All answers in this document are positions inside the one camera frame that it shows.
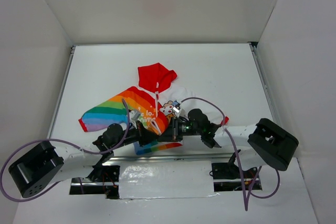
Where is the rainbow and white kids jacket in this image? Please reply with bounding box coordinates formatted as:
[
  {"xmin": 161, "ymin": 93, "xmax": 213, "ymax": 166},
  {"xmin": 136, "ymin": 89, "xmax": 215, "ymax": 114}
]
[{"xmin": 78, "ymin": 63, "xmax": 228, "ymax": 155}]

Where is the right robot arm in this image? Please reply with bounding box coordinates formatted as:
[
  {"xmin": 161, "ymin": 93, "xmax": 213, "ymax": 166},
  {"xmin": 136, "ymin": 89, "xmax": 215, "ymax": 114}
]
[{"xmin": 158, "ymin": 109, "xmax": 299, "ymax": 179}]

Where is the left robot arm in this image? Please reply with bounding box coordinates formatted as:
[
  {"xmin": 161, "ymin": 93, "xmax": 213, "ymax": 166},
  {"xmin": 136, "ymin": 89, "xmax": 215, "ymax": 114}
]
[{"xmin": 8, "ymin": 123, "xmax": 159, "ymax": 202}]

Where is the white foil covered panel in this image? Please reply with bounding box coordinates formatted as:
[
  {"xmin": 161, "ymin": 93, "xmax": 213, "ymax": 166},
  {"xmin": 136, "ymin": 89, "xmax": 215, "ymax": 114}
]
[{"xmin": 119, "ymin": 161, "xmax": 216, "ymax": 199}]

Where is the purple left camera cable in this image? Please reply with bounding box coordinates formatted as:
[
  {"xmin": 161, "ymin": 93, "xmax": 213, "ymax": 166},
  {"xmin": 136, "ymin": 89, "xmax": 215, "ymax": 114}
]
[{"xmin": 0, "ymin": 98, "xmax": 132, "ymax": 202}]

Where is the purple camera cable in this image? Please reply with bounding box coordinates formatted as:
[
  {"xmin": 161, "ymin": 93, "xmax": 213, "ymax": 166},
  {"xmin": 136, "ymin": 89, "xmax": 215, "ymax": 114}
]
[
  {"xmin": 0, "ymin": 98, "xmax": 132, "ymax": 202},
  {"xmin": 181, "ymin": 97, "xmax": 280, "ymax": 211}
]

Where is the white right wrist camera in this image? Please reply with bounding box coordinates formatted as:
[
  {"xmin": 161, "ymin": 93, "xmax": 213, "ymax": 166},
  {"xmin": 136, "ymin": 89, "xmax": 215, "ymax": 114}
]
[{"xmin": 172, "ymin": 103, "xmax": 183, "ymax": 118}]

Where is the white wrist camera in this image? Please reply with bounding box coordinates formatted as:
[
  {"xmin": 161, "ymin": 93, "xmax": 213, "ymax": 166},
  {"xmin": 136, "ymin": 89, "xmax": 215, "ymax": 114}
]
[
  {"xmin": 130, "ymin": 110, "xmax": 141, "ymax": 127},
  {"xmin": 172, "ymin": 103, "xmax": 183, "ymax": 118}
]

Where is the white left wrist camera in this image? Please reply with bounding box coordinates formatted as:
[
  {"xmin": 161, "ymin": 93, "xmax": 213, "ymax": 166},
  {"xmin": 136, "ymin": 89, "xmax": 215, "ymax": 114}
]
[{"xmin": 130, "ymin": 110, "xmax": 141, "ymax": 127}]

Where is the aluminium table frame rail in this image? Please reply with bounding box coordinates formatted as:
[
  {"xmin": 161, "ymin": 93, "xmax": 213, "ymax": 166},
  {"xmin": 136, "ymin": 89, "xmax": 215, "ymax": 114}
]
[{"xmin": 39, "ymin": 41, "xmax": 292, "ymax": 162}]

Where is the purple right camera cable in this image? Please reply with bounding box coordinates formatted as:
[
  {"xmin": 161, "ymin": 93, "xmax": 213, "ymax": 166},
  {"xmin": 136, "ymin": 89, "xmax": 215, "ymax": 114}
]
[{"xmin": 181, "ymin": 97, "xmax": 280, "ymax": 211}]

